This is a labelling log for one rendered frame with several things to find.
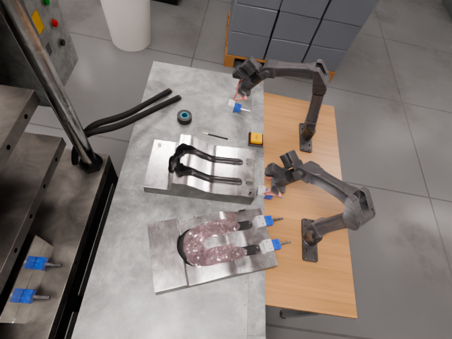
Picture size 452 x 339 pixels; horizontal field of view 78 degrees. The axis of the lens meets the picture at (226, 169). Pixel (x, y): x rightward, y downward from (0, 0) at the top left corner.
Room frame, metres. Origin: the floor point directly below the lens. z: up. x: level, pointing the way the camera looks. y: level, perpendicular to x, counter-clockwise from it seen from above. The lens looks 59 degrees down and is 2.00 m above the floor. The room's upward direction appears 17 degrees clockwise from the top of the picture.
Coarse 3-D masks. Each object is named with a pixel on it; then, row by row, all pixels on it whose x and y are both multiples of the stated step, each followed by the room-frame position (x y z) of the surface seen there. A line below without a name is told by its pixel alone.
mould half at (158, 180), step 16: (176, 144) 0.74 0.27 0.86; (192, 144) 0.73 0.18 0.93; (208, 144) 0.78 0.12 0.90; (160, 160) 0.63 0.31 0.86; (192, 160) 0.64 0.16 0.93; (160, 176) 0.55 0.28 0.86; (176, 176) 0.54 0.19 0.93; (192, 176) 0.57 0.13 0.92; (224, 176) 0.64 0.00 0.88; (240, 176) 0.66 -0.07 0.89; (160, 192) 0.49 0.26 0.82; (176, 192) 0.51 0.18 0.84; (192, 192) 0.52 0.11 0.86; (208, 192) 0.54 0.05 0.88; (224, 192) 0.56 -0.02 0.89; (240, 192) 0.58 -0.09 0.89
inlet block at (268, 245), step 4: (264, 240) 0.40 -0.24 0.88; (268, 240) 0.41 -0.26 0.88; (272, 240) 0.42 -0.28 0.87; (276, 240) 0.42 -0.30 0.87; (264, 244) 0.39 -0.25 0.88; (268, 244) 0.39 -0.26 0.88; (272, 244) 0.40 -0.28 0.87; (276, 244) 0.41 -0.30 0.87; (280, 244) 0.41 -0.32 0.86; (284, 244) 0.42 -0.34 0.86; (264, 248) 0.37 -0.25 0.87; (268, 248) 0.37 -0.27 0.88; (272, 248) 0.38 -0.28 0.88; (276, 248) 0.39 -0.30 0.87; (280, 248) 0.39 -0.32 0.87; (264, 252) 0.36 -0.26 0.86; (268, 252) 0.37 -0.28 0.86
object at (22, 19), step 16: (0, 0) 0.51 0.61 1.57; (16, 0) 0.53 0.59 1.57; (16, 16) 0.52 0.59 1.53; (16, 32) 0.51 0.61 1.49; (32, 32) 0.54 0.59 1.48; (32, 48) 0.52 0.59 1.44; (32, 64) 0.51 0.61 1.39; (48, 64) 0.54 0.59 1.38; (48, 80) 0.52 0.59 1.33; (48, 96) 0.51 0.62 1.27; (64, 96) 0.54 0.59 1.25; (64, 112) 0.52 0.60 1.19; (80, 128) 0.54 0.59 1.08; (80, 144) 0.52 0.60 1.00; (80, 160) 0.52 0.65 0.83; (96, 160) 0.55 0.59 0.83
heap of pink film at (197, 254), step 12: (192, 228) 0.36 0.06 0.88; (204, 228) 0.37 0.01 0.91; (216, 228) 0.38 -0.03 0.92; (228, 228) 0.40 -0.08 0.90; (192, 240) 0.31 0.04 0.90; (204, 240) 0.33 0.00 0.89; (192, 252) 0.26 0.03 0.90; (204, 252) 0.28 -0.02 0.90; (216, 252) 0.29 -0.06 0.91; (228, 252) 0.30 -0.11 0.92; (240, 252) 0.32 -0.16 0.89; (192, 264) 0.22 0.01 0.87; (204, 264) 0.23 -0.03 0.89; (216, 264) 0.25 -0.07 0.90
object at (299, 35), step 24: (240, 0) 2.46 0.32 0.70; (264, 0) 2.51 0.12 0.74; (288, 0) 2.55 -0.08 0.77; (312, 0) 2.59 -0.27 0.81; (336, 0) 2.63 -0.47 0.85; (360, 0) 2.67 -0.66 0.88; (240, 24) 2.47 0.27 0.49; (264, 24) 2.52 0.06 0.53; (288, 24) 2.57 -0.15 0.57; (312, 24) 2.61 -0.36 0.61; (336, 24) 2.66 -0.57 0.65; (360, 24) 2.69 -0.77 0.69; (240, 48) 2.48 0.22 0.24; (264, 48) 2.54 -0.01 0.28; (288, 48) 2.58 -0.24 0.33; (312, 48) 2.63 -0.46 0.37; (336, 48) 2.69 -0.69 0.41
